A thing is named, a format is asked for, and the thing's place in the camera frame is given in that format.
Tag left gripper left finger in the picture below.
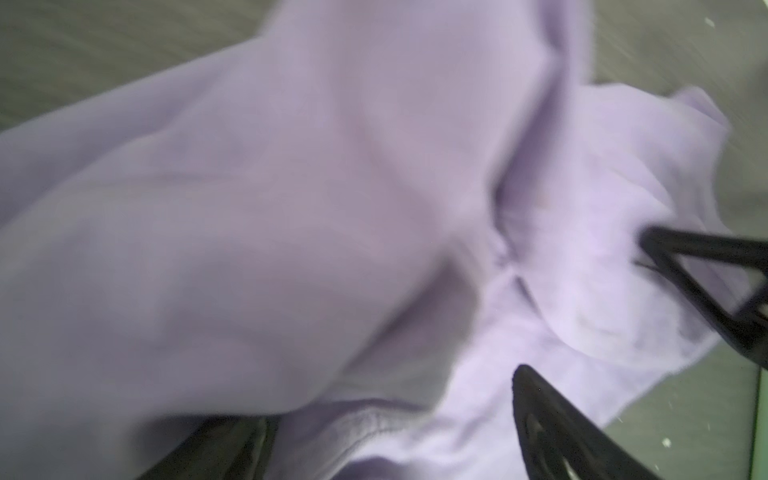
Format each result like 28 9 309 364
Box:
142 416 279 480

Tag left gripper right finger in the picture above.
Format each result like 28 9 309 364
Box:
512 365 658 480

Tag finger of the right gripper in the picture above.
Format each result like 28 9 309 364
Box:
638 226 767 369

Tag purple t shirt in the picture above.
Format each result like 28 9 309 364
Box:
1 1 729 479

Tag green plastic basket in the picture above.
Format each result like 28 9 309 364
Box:
750 369 768 480

